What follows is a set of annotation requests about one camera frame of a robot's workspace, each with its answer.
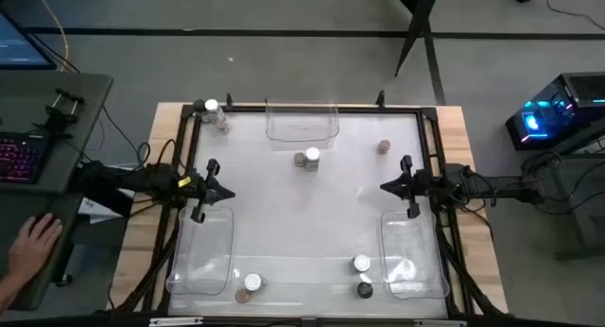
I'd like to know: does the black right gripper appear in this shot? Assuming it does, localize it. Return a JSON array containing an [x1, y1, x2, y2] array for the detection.
[[380, 154, 432, 220]]

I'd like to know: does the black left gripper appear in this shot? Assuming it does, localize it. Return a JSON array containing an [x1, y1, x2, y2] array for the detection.
[[190, 159, 236, 223]]

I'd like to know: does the person's forearm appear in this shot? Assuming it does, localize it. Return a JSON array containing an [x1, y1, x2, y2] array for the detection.
[[0, 267, 25, 314]]

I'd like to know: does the clear plastic bin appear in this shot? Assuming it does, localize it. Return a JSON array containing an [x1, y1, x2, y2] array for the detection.
[[164, 204, 236, 298], [380, 208, 450, 301], [264, 98, 341, 151]]

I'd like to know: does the black box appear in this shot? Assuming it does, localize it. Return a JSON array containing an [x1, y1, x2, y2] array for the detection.
[[78, 182, 136, 218]]

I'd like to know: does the dark grey desk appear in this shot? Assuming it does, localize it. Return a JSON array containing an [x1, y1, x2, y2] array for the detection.
[[0, 71, 114, 312]]

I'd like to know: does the black clamp stand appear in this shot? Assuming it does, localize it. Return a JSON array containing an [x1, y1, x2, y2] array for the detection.
[[35, 88, 87, 139]]

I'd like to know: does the grey metal stand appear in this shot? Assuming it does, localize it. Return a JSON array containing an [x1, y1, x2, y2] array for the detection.
[[519, 128, 605, 262]]

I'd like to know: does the person's hand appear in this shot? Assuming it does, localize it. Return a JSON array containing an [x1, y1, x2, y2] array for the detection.
[[7, 215, 64, 281]]

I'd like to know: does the backlit computer keyboard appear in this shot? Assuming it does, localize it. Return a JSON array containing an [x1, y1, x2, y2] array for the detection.
[[0, 132, 51, 185]]

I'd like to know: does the black computer tower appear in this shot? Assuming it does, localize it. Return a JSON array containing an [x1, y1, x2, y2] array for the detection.
[[504, 71, 605, 152]]

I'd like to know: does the computer monitor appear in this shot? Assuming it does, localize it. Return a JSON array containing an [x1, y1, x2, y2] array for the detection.
[[0, 9, 58, 72]]

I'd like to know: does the black cable bundle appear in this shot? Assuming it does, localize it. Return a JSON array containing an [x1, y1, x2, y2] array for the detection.
[[437, 208, 510, 317], [107, 208, 193, 314]]

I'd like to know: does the silver metal bracket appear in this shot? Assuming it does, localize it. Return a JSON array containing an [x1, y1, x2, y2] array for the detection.
[[413, 319, 467, 327], [149, 317, 204, 327]]

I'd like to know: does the yellow cable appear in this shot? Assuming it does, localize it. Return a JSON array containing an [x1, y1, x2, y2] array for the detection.
[[30, 0, 71, 73]]

